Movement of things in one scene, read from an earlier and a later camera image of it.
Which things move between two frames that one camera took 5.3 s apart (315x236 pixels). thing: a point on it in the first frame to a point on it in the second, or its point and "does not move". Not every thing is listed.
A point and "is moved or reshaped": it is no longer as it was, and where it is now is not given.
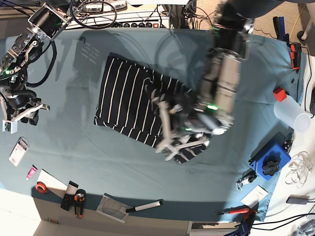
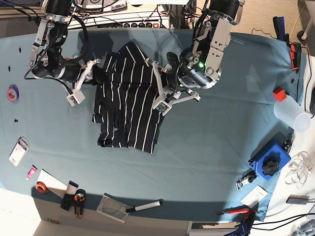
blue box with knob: [272, 155] does not move
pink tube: [31, 171] does not move
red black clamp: [295, 52] does not move
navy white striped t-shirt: [135, 101] is moved or reshaped
